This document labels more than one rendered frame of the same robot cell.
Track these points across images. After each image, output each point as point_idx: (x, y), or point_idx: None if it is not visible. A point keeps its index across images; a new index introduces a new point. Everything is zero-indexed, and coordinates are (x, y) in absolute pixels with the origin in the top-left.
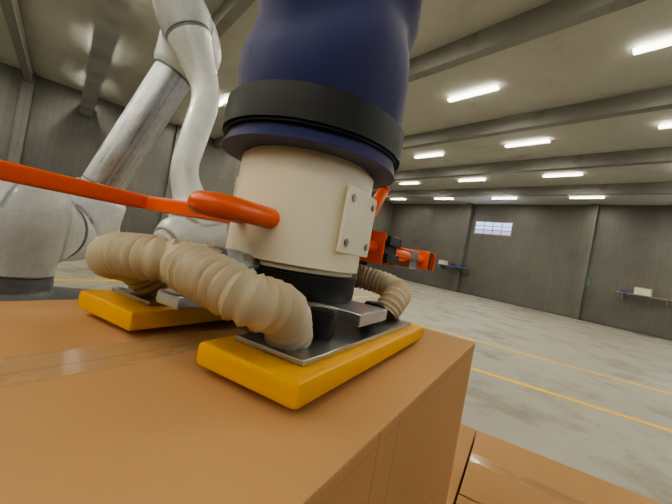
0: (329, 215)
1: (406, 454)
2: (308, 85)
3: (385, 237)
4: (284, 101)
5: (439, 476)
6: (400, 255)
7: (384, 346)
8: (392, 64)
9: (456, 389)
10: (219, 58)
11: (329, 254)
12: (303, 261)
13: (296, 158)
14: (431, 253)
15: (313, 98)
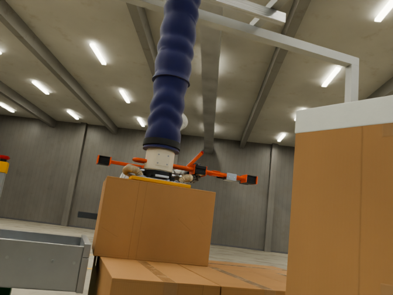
0: (154, 158)
1: (153, 192)
2: (147, 137)
3: (194, 165)
4: (145, 141)
5: (189, 221)
6: (214, 173)
7: (161, 180)
8: (163, 129)
9: (193, 198)
10: (185, 120)
11: (154, 165)
12: (150, 167)
13: (149, 149)
14: (252, 175)
15: (148, 139)
